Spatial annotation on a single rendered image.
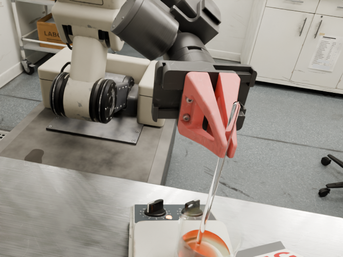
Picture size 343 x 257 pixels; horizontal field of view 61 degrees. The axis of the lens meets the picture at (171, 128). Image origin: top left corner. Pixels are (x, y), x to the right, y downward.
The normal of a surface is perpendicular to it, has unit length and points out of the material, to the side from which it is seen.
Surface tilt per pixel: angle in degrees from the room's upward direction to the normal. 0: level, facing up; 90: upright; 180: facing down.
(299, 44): 90
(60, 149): 0
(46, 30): 91
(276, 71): 90
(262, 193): 0
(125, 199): 0
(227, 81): 22
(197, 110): 91
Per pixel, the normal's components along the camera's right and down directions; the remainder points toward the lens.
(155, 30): 0.37, 0.30
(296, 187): 0.11, -0.81
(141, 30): 0.11, 0.62
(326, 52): -0.14, 0.56
